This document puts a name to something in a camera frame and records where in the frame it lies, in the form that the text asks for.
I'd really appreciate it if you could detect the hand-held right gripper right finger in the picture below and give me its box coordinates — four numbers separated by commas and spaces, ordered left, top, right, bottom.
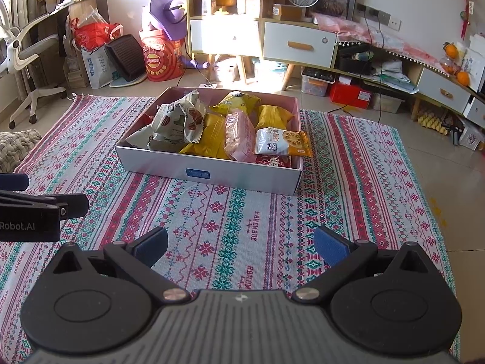
292, 225, 427, 306

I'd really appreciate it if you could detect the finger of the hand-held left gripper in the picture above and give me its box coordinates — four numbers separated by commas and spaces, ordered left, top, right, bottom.
0, 193, 90, 222
0, 173, 30, 194

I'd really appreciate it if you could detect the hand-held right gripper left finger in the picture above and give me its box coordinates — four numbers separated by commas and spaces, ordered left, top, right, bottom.
48, 225, 192, 306

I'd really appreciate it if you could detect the pink cardboard box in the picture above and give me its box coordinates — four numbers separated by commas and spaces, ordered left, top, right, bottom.
115, 86, 304, 197

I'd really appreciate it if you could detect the red white snack packet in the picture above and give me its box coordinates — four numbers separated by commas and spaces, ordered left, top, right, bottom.
254, 153, 293, 169

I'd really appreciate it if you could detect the white orange biscuit packet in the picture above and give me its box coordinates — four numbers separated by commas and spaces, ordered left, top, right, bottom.
254, 128, 313, 157

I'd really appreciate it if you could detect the yellow striped snack packet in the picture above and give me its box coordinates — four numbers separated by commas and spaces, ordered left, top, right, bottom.
255, 105, 295, 133
178, 113, 232, 160

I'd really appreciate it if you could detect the pink snack packet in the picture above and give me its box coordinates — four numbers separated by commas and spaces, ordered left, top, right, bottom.
223, 111, 257, 163

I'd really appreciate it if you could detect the yellow chips packet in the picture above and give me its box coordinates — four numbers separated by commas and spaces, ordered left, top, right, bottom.
209, 91, 263, 117

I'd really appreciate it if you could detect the grey knitted cushion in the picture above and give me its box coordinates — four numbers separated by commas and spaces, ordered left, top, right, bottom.
0, 128, 43, 174

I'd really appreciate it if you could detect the patterned woven mat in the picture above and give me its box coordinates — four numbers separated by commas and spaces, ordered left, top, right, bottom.
0, 95, 461, 364

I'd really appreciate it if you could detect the white shopping bag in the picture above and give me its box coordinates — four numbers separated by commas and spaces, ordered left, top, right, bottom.
80, 43, 119, 89

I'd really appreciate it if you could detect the white office chair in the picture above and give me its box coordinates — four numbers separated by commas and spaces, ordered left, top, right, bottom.
0, 0, 68, 130

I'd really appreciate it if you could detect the red box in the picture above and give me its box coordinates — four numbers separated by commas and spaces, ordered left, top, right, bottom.
328, 81, 373, 109

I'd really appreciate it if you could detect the clear plastic bin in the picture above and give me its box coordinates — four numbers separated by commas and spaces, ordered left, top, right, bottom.
372, 92, 405, 114

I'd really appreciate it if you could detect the black mesh basket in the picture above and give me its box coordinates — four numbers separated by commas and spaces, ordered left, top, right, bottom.
105, 33, 147, 83

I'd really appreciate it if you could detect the clear storage bin black lid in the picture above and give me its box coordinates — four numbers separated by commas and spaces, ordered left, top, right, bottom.
300, 66, 336, 98

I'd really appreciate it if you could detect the red plastic bag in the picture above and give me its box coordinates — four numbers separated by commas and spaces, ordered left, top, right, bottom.
71, 21, 124, 51

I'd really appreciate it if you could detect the red paper bag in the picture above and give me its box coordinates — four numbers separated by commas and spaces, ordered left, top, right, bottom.
139, 28, 187, 83

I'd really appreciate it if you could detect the white printed box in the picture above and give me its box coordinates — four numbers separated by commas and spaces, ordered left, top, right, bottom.
458, 123, 484, 151

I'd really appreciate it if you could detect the black box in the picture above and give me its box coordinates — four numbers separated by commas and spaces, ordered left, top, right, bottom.
336, 43, 374, 75

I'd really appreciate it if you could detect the purple plastic object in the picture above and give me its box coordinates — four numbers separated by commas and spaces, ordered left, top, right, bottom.
183, 54, 212, 70

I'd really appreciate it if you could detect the wooden desk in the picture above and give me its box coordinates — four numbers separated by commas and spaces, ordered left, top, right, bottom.
8, 0, 109, 88

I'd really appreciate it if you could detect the white drawer low cabinet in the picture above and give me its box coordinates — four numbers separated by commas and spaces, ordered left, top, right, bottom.
261, 19, 485, 130

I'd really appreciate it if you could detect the pink cloth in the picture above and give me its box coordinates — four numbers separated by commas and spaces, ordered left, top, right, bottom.
312, 11, 452, 77

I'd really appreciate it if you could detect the purple hat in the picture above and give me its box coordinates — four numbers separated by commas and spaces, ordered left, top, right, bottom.
148, 0, 189, 41

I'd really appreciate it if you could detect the wooden shelf cabinet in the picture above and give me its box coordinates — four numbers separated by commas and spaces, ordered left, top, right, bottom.
186, 0, 266, 86

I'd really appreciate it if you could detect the small cardboard box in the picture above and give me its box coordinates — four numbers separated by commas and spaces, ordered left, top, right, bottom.
271, 2, 308, 22

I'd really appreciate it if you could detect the white foam box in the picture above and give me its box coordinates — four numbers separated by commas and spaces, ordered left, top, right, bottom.
460, 33, 485, 94

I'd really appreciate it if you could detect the red hanging ornament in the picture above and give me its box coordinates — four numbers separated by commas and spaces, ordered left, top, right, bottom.
460, 0, 479, 41

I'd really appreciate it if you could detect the grey wall socket panel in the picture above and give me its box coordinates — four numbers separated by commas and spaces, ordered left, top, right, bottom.
355, 2, 392, 26

